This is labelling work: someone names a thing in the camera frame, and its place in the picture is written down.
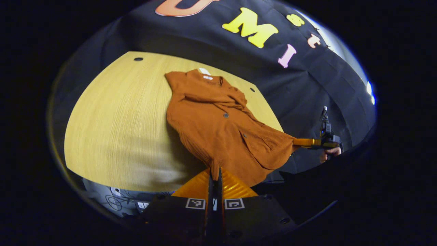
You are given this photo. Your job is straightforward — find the orange button-up shirt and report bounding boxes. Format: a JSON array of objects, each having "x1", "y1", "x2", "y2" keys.
[{"x1": 165, "y1": 68, "x2": 297, "y2": 187}]

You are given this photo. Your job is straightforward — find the black floor cable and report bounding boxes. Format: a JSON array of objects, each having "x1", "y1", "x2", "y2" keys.
[{"x1": 102, "y1": 191, "x2": 138, "y2": 213}]

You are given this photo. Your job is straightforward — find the black backdrop cloth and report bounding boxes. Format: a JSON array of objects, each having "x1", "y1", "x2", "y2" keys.
[{"x1": 51, "y1": 0, "x2": 376, "y2": 178}]

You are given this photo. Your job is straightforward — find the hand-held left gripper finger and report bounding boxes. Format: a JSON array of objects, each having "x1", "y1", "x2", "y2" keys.
[
  {"x1": 215, "y1": 167, "x2": 297, "y2": 244},
  {"x1": 140, "y1": 167, "x2": 215, "y2": 245}
]

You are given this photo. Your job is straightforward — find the ceiling light panel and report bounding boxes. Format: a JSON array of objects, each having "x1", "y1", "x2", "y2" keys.
[{"x1": 366, "y1": 81, "x2": 376, "y2": 105}]

